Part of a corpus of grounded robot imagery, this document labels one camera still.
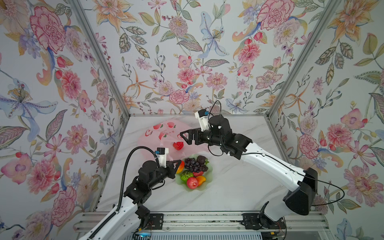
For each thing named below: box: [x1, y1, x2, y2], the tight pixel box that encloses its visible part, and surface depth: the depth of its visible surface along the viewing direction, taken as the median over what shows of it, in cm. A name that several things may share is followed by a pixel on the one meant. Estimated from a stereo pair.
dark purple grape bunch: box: [184, 157, 209, 173], surface depth 86 cm
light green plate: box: [175, 169, 193, 192], surface depth 85 cm
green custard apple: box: [180, 170, 194, 183], surface depth 84 cm
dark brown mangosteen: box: [196, 155, 206, 165], surface depth 88 cm
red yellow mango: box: [176, 160, 186, 174], surface depth 86 cm
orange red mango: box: [196, 175, 206, 187], surface depth 86 cm
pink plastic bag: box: [137, 118, 209, 161], surface depth 94 cm
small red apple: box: [187, 177, 198, 190], surface depth 80 cm
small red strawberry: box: [192, 171, 204, 177], surface depth 87 cm
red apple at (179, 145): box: [173, 141, 184, 151], surface depth 100 cm
